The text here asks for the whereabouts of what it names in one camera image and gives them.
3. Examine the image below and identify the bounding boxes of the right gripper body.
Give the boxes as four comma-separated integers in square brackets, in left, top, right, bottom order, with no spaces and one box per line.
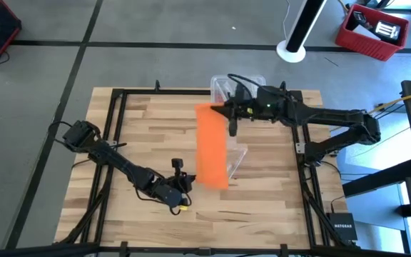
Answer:
[230,93,260,121]

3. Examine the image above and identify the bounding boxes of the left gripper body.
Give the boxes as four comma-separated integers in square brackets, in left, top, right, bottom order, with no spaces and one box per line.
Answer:
[168,173,193,198]

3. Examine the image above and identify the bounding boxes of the orange elastic bandage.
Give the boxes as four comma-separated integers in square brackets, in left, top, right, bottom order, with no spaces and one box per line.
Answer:
[194,102,230,190]

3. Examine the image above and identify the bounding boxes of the clear plastic zip bag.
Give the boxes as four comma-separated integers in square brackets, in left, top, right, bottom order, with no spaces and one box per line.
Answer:
[226,138,249,181]

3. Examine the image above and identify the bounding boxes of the clear plastic storage container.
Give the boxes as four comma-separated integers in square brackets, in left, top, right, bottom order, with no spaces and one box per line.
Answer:
[210,74,267,105]

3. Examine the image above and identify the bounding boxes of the black pillar with white base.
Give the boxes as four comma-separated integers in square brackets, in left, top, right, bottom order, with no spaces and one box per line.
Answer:
[275,0,328,64]

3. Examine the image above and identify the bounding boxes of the red plastic crate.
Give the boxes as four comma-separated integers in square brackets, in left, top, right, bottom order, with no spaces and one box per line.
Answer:
[335,3,410,62]

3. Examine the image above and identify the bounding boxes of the small black device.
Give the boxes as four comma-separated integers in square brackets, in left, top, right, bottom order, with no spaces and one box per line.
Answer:
[352,10,369,25]

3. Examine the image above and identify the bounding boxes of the black crossbar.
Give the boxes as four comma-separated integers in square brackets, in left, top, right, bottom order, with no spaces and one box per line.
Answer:
[0,242,411,257]

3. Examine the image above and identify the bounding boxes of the white and black device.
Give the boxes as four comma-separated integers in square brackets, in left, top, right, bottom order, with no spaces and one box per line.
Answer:
[374,20,402,41]

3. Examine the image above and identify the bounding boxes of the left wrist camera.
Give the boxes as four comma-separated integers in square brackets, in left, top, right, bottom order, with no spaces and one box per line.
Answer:
[171,158,185,176]

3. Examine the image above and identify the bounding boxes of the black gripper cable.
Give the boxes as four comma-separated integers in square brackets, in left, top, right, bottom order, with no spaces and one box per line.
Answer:
[228,73,263,101]

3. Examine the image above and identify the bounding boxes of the black aluminium table frame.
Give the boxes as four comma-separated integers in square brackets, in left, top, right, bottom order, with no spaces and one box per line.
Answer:
[54,80,358,256]

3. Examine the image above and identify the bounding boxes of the black Netgear network switch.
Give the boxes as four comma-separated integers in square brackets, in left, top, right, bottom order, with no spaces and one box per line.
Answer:
[325,212,358,242]

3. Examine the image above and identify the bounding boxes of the yellow cable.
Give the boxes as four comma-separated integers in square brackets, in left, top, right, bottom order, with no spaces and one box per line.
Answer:
[367,88,411,115]

